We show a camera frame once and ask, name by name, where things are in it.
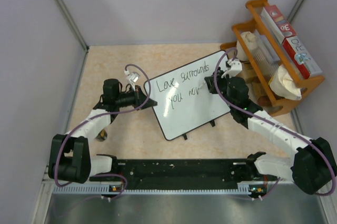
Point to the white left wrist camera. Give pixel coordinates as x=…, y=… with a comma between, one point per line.
x=131, y=77

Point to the black yellow drink can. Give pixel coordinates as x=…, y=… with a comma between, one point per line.
x=102, y=136

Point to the red white box upper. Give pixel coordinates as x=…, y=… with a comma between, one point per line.
x=278, y=24

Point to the brown cardboard box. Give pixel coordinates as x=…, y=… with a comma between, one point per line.
x=248, y=73

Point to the cream paper bag upper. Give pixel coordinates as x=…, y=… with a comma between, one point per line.
x=250, y=40

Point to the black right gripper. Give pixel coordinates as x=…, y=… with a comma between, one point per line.
x=211, y=84

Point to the red white box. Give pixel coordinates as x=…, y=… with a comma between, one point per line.
x=301, y=57
x=278, y=24

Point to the red white box lower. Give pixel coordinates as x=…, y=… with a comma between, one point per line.
x=301, y=57

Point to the white whiteboard black frame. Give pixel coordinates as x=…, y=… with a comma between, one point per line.
x=182, y=107

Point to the cream paper bag lower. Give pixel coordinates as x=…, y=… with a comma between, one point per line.
x=283, y=85

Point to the grey slotted cable duct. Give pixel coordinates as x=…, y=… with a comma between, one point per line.
x=114, y=189

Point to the cream paper bag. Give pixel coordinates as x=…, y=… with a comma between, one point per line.
x=283, y=85
x=250, y=40

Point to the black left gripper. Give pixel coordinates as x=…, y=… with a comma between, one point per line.
x=139, y=97

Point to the clear plastic straw pack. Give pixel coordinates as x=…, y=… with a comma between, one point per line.
x=265, y=56

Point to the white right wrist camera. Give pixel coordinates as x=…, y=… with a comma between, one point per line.
x=233, y=68

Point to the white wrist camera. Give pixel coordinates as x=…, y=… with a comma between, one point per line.
x=131, y=77
x=233, y=68

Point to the orange wooden shelf rack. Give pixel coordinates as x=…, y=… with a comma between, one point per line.
x=276, y=105

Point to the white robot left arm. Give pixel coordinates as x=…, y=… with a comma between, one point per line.
x=70, y=159

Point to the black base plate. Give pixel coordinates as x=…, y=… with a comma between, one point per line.
x=185, y=174

